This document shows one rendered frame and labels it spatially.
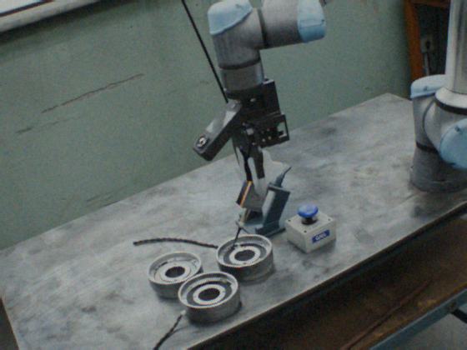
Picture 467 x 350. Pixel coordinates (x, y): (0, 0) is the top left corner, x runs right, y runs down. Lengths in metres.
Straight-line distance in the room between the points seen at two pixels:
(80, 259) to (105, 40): 1.43
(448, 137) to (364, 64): 2.20
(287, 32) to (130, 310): 0.57
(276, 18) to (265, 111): 0.18
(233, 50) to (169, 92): 1.76
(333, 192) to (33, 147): 1.56
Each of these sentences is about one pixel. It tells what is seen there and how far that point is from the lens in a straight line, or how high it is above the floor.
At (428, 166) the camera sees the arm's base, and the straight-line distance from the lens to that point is 1.40.
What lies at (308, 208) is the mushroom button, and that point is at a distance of 1.26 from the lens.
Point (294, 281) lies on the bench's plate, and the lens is 1.20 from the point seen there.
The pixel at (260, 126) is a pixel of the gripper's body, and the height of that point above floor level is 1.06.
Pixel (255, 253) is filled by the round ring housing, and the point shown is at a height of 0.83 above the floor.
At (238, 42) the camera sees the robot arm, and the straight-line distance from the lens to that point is 1.10.
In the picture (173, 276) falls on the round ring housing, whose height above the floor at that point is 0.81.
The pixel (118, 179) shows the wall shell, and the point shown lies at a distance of 2.87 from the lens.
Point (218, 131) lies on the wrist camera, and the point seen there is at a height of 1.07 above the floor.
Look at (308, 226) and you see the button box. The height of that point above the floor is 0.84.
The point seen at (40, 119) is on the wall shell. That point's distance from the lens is 2.70.
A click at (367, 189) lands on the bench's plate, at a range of 1.45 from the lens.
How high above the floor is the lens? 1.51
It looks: 27 degrees down
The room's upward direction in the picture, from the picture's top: 12 degrees counter-clockwise
